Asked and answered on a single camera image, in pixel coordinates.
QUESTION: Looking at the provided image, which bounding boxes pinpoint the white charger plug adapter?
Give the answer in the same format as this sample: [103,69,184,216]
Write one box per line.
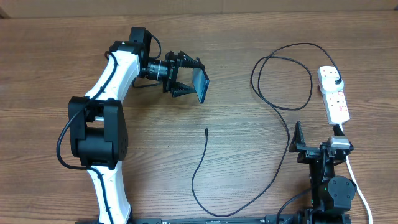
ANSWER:
[320,78,345,94]

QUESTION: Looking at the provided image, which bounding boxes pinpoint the white power strip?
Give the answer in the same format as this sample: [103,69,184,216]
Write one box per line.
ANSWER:
[317,66,350,125]

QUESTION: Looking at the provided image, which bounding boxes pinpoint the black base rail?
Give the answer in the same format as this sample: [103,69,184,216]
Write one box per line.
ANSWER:
[76,213,352,224]

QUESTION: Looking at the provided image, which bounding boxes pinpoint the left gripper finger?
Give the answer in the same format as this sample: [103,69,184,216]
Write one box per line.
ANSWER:
[178,51,205,68]
[170,82,196,98]

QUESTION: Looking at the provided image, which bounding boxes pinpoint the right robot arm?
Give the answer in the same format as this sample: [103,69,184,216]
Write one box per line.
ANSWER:
[289,121,357,223]

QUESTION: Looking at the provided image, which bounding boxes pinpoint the smartphone with blue screen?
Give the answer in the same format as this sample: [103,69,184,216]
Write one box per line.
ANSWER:
[192,68,210,103]

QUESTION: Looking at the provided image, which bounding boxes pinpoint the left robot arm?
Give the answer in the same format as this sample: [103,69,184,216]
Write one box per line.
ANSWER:
[62,27,210,223]

